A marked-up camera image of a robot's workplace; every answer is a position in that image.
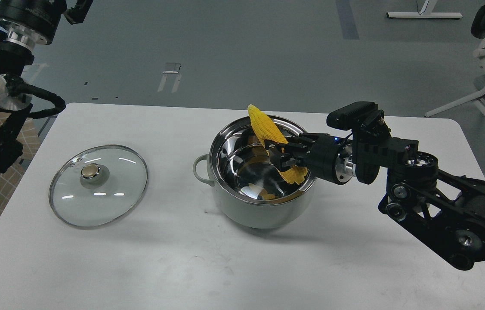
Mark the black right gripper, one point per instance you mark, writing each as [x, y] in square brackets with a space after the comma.
[324, 157]

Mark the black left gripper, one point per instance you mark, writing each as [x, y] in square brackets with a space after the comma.
[36, 21]

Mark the yellow corn cob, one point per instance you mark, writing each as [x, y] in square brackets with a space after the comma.
[265, 129]

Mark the glass pot lid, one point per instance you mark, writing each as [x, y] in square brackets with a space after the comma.
[98, 186]

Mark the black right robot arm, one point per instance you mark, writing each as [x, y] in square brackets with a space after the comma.
[445, 212]

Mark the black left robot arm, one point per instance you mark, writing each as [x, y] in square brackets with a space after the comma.
[19, 100]

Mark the white pot with steel interior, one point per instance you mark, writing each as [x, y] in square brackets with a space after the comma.
[246, 186]

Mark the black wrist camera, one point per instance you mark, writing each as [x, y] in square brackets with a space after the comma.
[350, 116]

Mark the white desk frame foot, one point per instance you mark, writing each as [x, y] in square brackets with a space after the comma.
[426, 11]

